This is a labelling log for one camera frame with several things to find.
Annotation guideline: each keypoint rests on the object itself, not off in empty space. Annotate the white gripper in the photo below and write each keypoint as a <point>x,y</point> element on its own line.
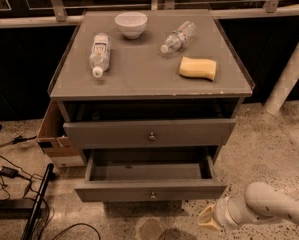
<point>220,212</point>

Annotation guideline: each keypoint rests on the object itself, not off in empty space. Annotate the clear crumpled plastic bottle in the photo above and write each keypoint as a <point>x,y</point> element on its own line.
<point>178,38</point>

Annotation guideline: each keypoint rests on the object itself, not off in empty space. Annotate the grey top drawer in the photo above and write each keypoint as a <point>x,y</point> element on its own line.
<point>147,123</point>

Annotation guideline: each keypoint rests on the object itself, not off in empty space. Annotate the black pole stand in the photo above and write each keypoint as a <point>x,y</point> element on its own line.
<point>37,203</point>

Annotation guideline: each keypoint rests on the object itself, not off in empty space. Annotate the metal window railing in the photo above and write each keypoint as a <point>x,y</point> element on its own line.
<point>149,7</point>

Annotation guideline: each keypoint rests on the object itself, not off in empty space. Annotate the black power adapter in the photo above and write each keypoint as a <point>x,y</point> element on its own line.
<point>8,172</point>

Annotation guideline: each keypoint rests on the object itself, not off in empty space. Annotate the yellow sponge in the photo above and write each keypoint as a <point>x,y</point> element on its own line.
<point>198,68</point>

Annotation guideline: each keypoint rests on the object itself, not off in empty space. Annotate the grey drawer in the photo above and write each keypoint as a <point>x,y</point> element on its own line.
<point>147,123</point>
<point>149,174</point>

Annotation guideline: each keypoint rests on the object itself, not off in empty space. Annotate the white ceramic bowl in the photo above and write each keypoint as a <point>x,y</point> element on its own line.
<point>131,24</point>

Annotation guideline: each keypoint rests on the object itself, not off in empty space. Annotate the clear bottle white label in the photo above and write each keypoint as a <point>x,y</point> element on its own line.
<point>99,58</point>

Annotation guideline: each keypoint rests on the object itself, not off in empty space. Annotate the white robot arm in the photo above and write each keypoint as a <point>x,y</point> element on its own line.
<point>259,204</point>

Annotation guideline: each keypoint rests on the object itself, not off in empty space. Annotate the white diagonal pillar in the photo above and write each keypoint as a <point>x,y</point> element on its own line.
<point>286,82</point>

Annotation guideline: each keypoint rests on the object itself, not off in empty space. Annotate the grey drawer cabinet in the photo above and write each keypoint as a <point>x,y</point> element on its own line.
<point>138,70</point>

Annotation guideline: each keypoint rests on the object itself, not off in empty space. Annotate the cardboard box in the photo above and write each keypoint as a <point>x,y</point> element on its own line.
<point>53,141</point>

